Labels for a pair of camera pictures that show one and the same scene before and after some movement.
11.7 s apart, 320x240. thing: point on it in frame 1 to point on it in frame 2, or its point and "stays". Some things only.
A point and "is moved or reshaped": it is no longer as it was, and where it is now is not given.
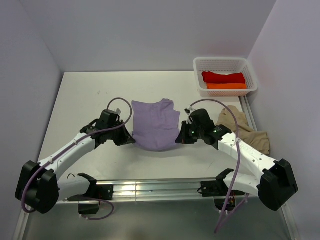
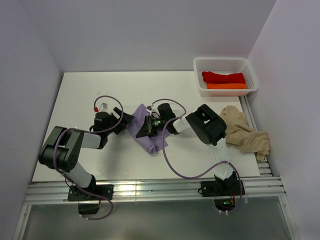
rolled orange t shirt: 227,86 stays
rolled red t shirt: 210,77 stays
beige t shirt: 259,141 stays
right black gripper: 183,137 to 147,129
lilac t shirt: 155,125 is moved or reshaped
